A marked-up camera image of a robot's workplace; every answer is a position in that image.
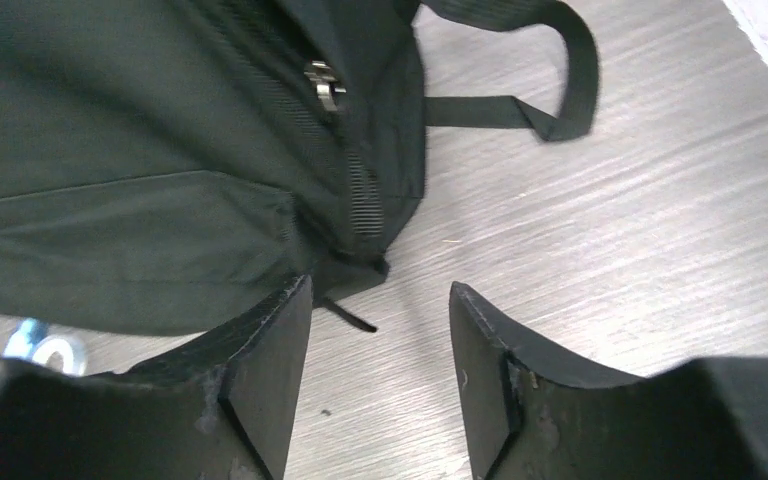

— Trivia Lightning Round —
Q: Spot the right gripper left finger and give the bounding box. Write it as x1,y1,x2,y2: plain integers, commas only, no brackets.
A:
0,276,312,480

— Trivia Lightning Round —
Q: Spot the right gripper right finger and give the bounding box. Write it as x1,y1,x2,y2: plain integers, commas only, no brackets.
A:
449,283,768,479

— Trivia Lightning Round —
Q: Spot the black backpack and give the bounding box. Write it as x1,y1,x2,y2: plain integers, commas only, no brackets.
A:
0,1,599,336

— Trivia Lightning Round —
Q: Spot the clear tape roll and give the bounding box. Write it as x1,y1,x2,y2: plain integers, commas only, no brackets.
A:
30,335,88,376

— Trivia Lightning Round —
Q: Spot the blue correction tape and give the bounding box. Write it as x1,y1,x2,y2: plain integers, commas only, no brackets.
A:
2,318,49,360

